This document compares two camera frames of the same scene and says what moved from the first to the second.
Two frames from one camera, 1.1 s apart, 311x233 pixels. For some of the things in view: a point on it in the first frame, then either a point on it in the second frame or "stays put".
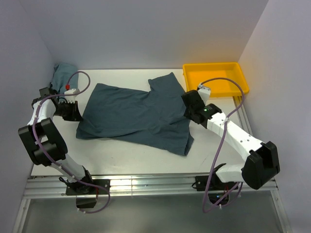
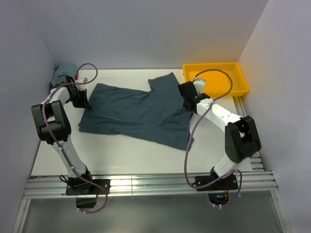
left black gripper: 75,115 → 84,103
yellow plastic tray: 196,74 stays put
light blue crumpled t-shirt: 61,74 stays put
